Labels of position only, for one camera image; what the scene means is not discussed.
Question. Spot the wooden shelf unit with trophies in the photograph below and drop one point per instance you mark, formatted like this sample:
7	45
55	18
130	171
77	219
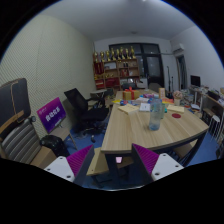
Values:
115	71

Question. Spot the black office chair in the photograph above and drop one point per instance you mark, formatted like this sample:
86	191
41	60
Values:
85	111

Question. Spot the white round stool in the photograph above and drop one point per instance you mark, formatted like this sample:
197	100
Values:
215	120

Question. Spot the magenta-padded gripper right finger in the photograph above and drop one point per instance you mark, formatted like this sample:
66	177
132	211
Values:
156	168

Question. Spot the black bag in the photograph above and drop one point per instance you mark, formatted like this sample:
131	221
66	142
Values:
54	145

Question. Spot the tan carton box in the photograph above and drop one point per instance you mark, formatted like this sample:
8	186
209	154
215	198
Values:
162	93

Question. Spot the yellow gift box red ribbon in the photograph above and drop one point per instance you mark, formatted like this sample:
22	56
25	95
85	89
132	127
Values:
130	95

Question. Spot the black computer monitor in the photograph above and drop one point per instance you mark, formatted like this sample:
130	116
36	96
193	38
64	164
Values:
195	81

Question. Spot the grey striped chair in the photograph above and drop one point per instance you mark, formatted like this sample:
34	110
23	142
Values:
20	141

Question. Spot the clear plastic water bottle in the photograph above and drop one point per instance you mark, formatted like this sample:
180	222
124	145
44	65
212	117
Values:
155	116

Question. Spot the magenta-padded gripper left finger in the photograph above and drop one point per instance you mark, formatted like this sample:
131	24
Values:
68	168

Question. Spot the pink flowers in white pot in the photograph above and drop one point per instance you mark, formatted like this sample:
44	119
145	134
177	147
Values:
178	96

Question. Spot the white wall air conditioner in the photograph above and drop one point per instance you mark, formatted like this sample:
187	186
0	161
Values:
178	48

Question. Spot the wooden side desk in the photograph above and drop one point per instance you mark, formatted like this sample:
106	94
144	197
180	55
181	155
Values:
210	100

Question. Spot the purple sign board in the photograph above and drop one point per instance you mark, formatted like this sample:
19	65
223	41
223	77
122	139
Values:
51	115

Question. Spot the black framed glass door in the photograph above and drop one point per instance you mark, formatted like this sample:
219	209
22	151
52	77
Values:
153	68

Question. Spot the white paper document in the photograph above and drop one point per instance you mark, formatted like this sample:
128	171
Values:
144	107

